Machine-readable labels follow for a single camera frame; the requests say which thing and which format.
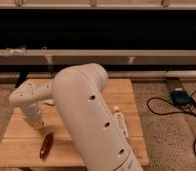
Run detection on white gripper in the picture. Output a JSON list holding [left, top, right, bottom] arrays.
[[22, 106, 44, 130]]

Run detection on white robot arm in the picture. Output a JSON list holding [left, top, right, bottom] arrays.
[[9, 63, 143, 171]]

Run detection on white rectangular block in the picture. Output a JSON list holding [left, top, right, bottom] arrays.
[[44, 99, 55, 106]]

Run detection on dark red spoon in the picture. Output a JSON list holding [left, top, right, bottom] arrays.
[[39, 133, 54, 159]]

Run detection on wooden table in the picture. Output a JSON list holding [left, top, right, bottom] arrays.
[[0, 79, 149, 168]]

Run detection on white glue bottle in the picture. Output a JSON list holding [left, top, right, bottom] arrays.
[[113, 106, 129, 138]]

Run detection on blue power adapter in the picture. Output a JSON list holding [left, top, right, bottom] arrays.
[[170, 90, 191, 106]]

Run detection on black cable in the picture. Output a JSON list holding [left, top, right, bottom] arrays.
[[146, 79, 196, 169]]

